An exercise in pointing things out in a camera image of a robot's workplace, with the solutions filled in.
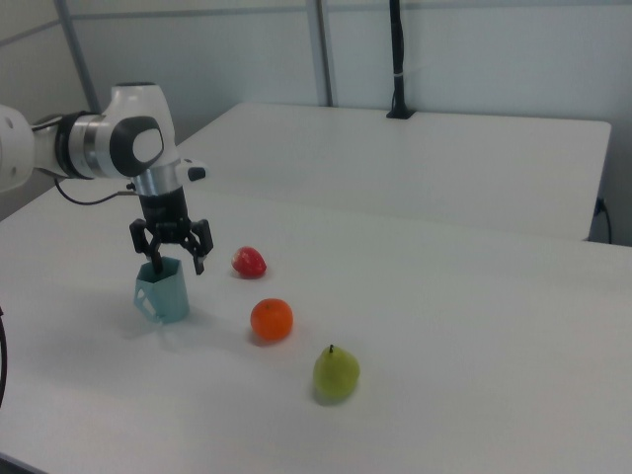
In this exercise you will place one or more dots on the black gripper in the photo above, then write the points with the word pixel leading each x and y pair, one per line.
pixel 165 212

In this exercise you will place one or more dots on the light blue mug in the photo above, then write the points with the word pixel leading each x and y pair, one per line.
pixel 170 296

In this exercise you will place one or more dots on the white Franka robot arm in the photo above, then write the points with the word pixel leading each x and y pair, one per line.
pixel 99 143

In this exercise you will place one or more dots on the red toy strawberry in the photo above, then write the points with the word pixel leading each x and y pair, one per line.
pixel 249 262

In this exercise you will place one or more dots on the orange toy fruit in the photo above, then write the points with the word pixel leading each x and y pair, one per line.
pixel 271 320

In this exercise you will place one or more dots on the green toy pear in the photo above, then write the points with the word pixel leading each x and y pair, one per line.
pixel 337 374

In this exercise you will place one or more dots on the white background table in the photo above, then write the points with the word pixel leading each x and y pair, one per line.
pixel 395 163

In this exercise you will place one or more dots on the black pole with base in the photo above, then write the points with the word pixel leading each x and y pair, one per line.
pixel 397 59

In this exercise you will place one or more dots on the grey partition post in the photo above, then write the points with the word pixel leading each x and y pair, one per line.
pixel 323 49
pixel 79 49

